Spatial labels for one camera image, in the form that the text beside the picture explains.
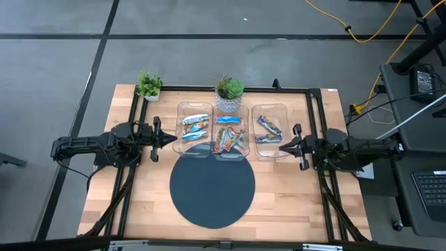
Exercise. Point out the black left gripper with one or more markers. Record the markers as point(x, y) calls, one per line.
point(148, 137)

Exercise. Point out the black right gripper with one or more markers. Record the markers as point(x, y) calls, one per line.
point(315, 146)

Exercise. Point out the blue orange granola bar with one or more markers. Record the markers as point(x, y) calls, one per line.
point(197, 127)

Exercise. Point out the white green granola bar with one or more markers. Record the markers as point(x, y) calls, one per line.
point(196, 119)

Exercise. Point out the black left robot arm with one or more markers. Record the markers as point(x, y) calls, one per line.
point(80, 146)

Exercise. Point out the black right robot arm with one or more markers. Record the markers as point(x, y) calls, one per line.
point(369, 151)

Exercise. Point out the clear plastic bin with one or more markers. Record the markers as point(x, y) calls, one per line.
point(181, 150)
point(231, 157)
point(275, 151)

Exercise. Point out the small green plant white pot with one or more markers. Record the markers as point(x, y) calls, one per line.
point(150, 85)

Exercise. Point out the black clamp knob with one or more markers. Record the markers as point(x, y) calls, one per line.
point(276, 84)

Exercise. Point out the round dark mat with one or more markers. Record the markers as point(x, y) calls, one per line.
point(198, 195)

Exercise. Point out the succulent in patterned pot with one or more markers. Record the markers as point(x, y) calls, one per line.
point(228, 104)

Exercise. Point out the white sheet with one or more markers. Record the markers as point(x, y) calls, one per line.
point(367, 172)

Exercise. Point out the white rod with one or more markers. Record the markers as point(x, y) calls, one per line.
point(411, 121)

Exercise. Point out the black caster wheel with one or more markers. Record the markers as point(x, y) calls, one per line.
point(397, 225)

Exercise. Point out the dark grey desk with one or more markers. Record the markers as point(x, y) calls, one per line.
point(428, 157)

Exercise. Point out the black crossbeam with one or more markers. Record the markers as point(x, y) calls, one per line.
point(69, 242)

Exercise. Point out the black power adapter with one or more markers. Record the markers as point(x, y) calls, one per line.
point(422, 83)

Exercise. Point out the black keyboard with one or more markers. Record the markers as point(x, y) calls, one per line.
point(433, 191)

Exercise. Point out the black furniture foot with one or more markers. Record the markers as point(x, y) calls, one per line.
point(10, 160)

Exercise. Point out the black stand beam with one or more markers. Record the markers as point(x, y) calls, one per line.
point(421, 49)

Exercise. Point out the black aluminium table frame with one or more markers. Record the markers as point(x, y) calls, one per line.
point(258, 89)

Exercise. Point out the silver bracket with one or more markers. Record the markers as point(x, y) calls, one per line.
point(322, 248)
point(129, 244)

